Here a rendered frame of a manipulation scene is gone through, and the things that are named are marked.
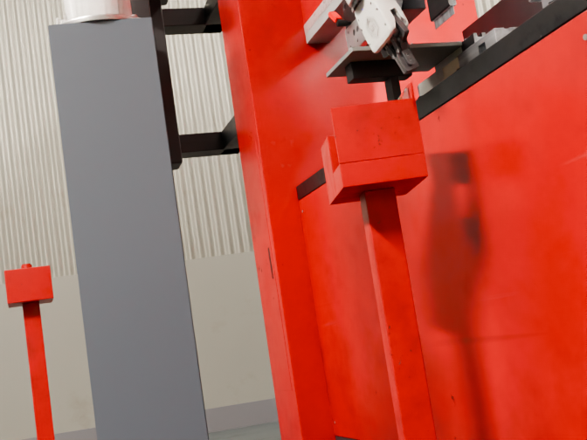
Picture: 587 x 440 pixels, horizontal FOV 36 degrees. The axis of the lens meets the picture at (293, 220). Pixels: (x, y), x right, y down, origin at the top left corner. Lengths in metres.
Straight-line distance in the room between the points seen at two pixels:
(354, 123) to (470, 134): 0.25
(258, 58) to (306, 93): 0.19
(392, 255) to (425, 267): 0.33
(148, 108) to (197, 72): 3.45
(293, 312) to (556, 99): 1.46
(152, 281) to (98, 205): 0.16
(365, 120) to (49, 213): 3.34
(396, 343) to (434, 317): 0.33
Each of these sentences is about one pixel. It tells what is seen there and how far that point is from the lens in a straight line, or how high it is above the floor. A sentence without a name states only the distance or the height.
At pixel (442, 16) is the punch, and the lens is 2.21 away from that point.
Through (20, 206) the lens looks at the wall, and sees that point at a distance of 4.89.
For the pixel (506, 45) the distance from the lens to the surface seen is 1.67.
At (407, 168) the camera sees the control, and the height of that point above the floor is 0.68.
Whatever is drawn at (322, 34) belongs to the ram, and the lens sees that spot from 2.94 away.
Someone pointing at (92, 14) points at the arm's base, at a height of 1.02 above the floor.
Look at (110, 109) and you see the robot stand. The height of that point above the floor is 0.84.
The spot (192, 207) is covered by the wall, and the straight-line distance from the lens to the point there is 4.86.
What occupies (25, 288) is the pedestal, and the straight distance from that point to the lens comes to 3.40.
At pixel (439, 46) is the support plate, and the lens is 2.06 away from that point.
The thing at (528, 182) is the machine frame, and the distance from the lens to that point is 1.63.
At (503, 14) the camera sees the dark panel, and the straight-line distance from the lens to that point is 2.95.
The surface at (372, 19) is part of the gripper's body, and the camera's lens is 1.85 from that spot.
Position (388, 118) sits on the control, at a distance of 1.69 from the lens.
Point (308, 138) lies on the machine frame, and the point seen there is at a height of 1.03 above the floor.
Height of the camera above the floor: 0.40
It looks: 7 degrees up
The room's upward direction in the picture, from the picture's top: 9 degrees counter-clockwise
